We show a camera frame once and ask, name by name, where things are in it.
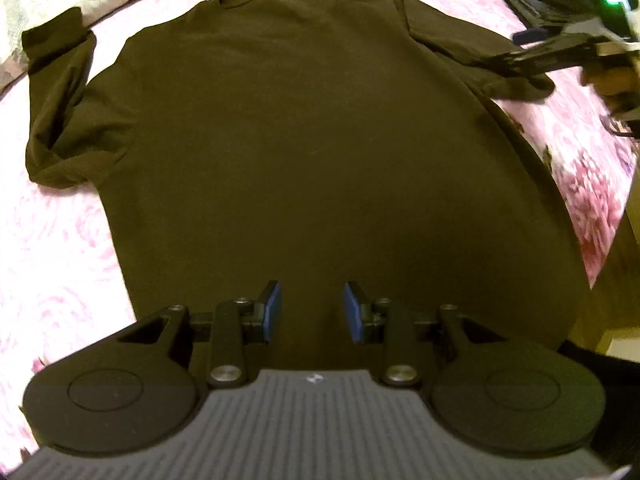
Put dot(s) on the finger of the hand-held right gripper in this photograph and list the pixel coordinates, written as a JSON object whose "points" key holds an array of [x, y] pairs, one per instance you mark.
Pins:
{"points": [[545, 57], [531, 36]]}

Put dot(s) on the pink floral bedsheet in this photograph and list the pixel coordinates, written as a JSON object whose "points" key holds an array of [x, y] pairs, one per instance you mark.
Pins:
{"points": [[65, 260]]}

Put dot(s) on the grey floral quilt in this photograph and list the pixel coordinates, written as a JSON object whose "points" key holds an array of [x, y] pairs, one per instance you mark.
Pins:
{"points": [[30, 15]]}

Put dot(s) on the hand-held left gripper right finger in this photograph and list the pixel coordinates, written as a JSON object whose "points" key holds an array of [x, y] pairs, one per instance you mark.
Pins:
{"points": [[352, 312]]}

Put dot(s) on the person's right hand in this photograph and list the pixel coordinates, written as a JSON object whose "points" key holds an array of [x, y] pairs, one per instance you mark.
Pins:
{"points": [[607, 85]]}

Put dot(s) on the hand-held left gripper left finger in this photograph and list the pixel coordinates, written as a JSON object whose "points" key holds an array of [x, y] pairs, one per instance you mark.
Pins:
{"points": [[274, 310]]}

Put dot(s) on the black long-sleeve shirt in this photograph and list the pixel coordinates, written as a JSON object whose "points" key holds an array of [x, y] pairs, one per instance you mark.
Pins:
{"points": [[300, 170]]}

